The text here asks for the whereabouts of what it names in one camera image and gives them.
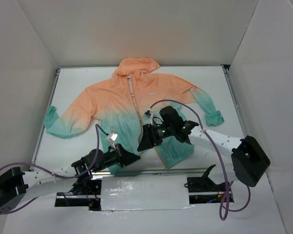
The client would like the aluminium table frame rail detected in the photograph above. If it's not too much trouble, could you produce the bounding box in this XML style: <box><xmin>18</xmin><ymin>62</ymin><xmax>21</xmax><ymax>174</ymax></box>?
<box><xmin>34</xmin><ymin>66</ymin><xmax>244</xmax><ymax>176</ymax></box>

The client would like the purple cable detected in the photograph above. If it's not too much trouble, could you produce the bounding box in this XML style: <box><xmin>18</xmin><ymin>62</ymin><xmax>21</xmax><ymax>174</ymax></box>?
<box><xmin>0</xmin><ymin>123</ymin><xmax>113</xmax><ymax>213</ymax></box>
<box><xmin>147</xmin><ymin>99</ymin><xmax>252</xmax><ymax>221</ymax></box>

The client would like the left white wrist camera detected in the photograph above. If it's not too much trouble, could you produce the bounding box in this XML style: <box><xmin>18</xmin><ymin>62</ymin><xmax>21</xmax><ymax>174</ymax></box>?
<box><xmin>106</xmin><ymin>131</ymin><xmax>118</xmax><ymax>145</ymax></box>

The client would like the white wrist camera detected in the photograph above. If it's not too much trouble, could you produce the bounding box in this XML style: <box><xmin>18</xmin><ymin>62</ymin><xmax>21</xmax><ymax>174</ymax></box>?
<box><xmin>106</xmin><ymin>131</ymin><xmax>118</xmax><ymax>145</ymax></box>
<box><xmin>144</xmin><ymin>108</ymin><xmax>154</xmax><ymax>125</ymax></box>

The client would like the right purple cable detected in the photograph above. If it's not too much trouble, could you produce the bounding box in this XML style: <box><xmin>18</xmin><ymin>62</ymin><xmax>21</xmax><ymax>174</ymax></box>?
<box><xmin>147</xmin><ymin>99</ymin><xmax>252</xmax><ymax>221</ymax></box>

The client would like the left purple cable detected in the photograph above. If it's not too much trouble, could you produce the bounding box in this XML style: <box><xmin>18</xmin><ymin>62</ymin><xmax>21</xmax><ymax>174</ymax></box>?
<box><xmin>0</xmin><ymin>123</ymin><xmax>113</xmax><ymax>213</ymax></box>

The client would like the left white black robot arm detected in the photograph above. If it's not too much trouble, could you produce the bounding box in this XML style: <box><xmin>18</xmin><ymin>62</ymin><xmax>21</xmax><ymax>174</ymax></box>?
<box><xmin>0</xmin><ymin>144</ymin><xmax>140</xmax><ymax>215</ymax></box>

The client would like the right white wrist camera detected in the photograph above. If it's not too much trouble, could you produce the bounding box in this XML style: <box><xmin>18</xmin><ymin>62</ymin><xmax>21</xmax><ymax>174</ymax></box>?
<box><xmin>144</xmin><ymin>108</ymin><xmax>154</xmax><ymax>125</ymax></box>

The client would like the white foil covered panel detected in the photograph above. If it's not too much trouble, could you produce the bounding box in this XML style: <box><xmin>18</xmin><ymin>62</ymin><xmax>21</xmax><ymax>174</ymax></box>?
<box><xmin>101</xmin><ymin>175</ymin><xmax>190</xmax><ymax>211</ymax></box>

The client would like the orange and teal hooded jacket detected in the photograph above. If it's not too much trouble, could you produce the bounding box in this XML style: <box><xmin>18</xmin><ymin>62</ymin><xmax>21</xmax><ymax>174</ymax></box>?
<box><xmin>44</xmin><ymin>57</ymin><xmax>225</xmax><ymax>175</ymax></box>

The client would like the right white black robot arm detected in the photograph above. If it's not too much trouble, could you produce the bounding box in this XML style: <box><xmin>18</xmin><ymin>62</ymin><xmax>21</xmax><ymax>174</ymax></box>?
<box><xmin>137</xmin><ymin>106</ymin><xmax>271</xmax><ymax>187</ymax></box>

